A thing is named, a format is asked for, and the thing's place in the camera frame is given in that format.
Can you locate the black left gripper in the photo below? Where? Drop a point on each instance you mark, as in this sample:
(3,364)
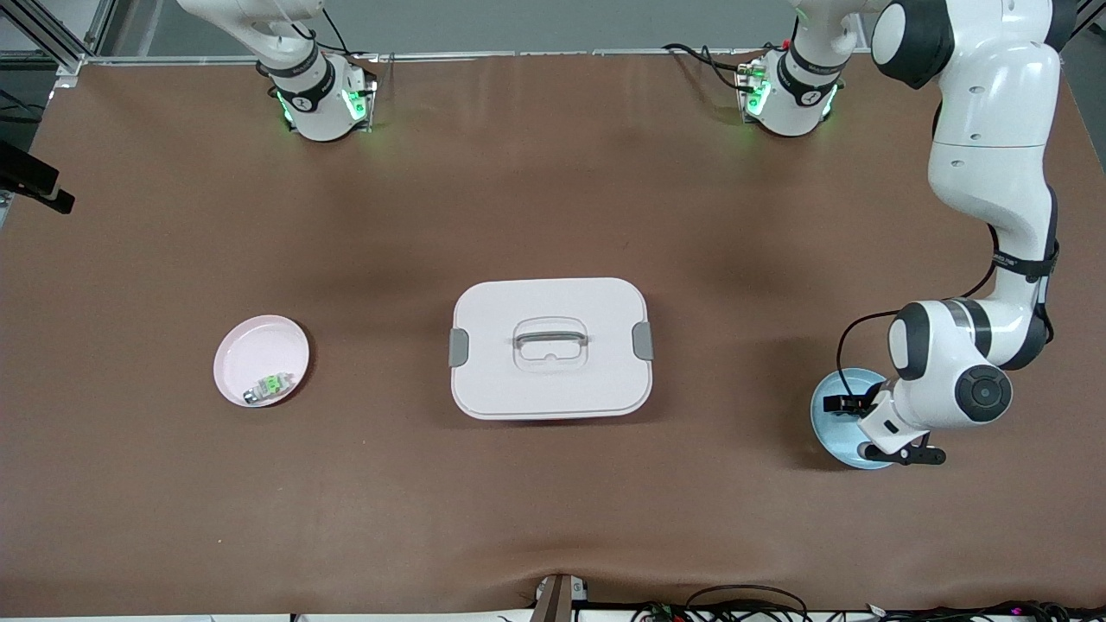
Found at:
(861,403)

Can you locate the grey box latch clip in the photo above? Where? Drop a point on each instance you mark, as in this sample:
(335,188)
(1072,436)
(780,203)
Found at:
(643,340)
(459,347)

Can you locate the pink round plate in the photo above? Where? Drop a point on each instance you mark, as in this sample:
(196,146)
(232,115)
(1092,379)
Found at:
(259,350)

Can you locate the light blue round plate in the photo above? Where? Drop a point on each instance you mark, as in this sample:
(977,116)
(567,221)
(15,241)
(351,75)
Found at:
(834,436)

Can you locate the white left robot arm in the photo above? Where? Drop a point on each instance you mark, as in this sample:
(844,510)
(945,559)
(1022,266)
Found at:
(985,112)

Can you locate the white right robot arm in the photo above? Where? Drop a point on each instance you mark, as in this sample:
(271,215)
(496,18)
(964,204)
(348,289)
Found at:
(315,95)

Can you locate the brown table mat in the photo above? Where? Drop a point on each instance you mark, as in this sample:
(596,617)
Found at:
(553,501)

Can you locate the clear and green switch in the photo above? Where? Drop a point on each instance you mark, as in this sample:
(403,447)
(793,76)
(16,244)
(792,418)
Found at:
(270,387)

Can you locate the aluminium frame post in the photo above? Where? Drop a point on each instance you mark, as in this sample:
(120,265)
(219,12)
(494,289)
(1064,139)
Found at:
(69,60)

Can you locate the white lidded storage box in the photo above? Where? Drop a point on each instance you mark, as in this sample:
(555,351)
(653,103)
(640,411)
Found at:
(553,384)

